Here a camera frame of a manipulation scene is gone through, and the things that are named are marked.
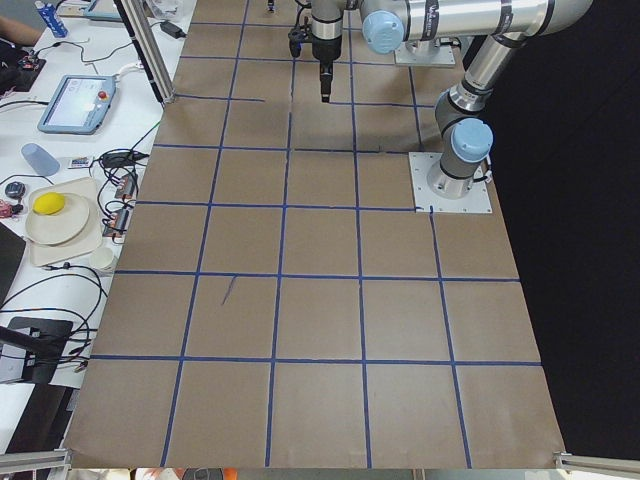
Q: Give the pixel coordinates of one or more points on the beige plate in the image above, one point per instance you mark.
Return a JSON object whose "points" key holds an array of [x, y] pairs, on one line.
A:
{"points": [[60, 227]]}

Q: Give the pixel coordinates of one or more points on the black camera stand base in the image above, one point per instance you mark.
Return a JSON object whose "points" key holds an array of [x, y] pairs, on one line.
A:
{"points": [[31, 349]]}

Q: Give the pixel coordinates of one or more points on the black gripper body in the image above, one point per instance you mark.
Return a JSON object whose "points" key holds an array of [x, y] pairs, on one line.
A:
{"points": [[325, 50]]}

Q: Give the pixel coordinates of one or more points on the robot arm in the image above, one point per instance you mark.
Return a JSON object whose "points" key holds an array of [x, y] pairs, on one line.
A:
{"points": [[327, 15], [506, 26]]}

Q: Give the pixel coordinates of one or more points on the blue teach pendant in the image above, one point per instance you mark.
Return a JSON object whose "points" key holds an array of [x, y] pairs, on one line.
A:
{"points": [[79, 105], [102, 10]]}

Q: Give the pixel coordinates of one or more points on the white paper cup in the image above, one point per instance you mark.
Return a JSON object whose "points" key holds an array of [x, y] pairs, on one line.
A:
{"points": [[103, 260]]}

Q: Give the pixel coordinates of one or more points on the black power adapter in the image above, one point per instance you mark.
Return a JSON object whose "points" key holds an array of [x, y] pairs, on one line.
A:
{"points": [[172, 30]]}

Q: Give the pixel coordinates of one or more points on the translucent blue cup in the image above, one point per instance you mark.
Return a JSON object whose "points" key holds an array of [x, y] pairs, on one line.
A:
{"points": [[40, 160]]}

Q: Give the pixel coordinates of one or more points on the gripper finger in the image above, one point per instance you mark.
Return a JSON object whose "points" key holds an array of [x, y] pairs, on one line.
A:
{"points": [[325, 89]]}

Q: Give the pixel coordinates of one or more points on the aluminium frame post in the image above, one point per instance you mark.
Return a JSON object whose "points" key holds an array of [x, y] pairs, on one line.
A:
{"points": [[140, 33]]}

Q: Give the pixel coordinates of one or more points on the yellow lemon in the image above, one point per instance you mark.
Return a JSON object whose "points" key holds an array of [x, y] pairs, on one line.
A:
{"points": [[49, 203]]}

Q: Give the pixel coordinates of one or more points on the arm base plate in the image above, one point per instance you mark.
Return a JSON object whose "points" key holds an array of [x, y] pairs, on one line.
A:
{"points": [[433, 54], [435, 192]]}

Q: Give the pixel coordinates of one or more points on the blue water bottle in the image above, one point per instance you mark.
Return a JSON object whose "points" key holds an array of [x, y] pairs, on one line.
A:
{"points": [[49, 14]]}

